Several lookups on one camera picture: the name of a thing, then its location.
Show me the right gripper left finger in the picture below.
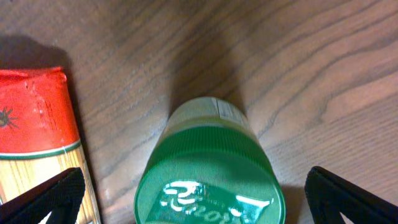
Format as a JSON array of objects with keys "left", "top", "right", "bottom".
[{"left": 1, "top": 167, "right": 85, "bottom": 224}]

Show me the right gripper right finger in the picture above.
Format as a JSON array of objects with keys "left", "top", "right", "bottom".
[{"left": 304, "top": 166, "right": 397, "bottom": 224}]

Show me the orange spaghetti packet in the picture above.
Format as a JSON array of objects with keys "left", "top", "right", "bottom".
[{"left": 1, "top": 67, "right": 100, "bottom": 223}]

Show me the green lid jar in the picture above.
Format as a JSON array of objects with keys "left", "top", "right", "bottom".
[{"left": 134, "top": 97, "right": 286, "bottom": 224}]

